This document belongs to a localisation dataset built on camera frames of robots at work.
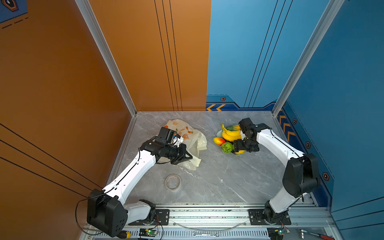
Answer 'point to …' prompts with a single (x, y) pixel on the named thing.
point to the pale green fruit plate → (219, 134)
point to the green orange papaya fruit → (233, 127)
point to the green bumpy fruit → (227, 147)
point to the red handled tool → (327, 237)
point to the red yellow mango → (219, 141)
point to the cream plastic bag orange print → (195, 140)
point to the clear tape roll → (166, 181)
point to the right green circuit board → (275, 233)
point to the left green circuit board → (148, 232)
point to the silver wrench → (196, 235)
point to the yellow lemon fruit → (240, 152)
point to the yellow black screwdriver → (124, 234)
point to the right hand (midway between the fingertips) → (242, 149)
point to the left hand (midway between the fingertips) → (193, 155)
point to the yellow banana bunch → (230, 136)
